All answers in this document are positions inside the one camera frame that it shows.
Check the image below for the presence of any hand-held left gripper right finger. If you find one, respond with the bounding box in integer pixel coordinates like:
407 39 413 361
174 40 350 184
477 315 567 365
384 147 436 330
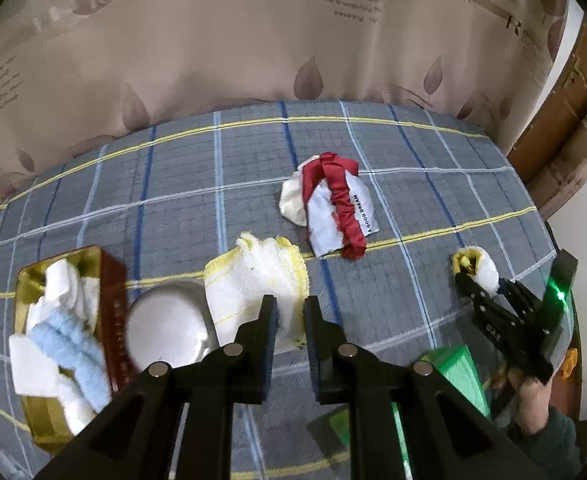
303 295 549 480

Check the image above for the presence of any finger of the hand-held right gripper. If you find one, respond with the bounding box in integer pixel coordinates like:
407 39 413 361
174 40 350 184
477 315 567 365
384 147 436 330
453 266 525 362
499 279 545 327

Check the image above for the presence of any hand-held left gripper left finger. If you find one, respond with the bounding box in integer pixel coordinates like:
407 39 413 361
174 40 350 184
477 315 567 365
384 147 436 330
34 294 279 480

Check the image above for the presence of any small yellow and white cloth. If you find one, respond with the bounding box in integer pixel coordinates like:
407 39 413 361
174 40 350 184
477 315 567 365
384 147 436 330
451 246 501 297

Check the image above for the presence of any white towel with yellow edge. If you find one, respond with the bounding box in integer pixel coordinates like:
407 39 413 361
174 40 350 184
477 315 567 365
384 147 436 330
204 232 310 356

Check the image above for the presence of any gold tin with red rim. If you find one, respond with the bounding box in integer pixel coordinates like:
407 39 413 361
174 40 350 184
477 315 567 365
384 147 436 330
14 245 142 456

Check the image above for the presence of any person's right forearm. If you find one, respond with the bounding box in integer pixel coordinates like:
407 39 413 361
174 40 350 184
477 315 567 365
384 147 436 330
508 405 583 480

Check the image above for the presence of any person's right hand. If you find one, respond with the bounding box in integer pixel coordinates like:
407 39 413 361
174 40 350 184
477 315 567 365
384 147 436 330
506 367 555 435

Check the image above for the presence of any small yellow object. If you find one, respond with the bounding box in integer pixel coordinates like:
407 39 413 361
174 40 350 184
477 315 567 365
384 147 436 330
560 347 580 380

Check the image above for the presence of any green plastic package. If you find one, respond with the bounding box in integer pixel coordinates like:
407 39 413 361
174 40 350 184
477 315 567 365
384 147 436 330
420 345 490 418

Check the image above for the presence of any metal bowl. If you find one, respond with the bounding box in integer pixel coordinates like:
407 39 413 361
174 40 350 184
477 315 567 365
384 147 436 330
125 280 220 376

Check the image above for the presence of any red and white cloth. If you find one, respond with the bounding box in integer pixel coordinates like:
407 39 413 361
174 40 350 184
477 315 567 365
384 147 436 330
280 151 378 262

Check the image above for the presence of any grey plaid bedsheet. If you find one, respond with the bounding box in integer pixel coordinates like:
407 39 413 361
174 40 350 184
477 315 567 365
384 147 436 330
0 100 574 480

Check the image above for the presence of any blue fluffy cloth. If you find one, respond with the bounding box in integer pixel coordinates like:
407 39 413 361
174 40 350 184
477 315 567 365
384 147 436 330
28 310 113 412

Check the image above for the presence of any beige printed curtain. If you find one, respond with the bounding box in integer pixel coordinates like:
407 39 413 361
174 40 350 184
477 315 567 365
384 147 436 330
0 0 581 241

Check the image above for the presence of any wooden frame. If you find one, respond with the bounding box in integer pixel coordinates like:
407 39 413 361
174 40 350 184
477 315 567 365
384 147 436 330
506 15 587 221

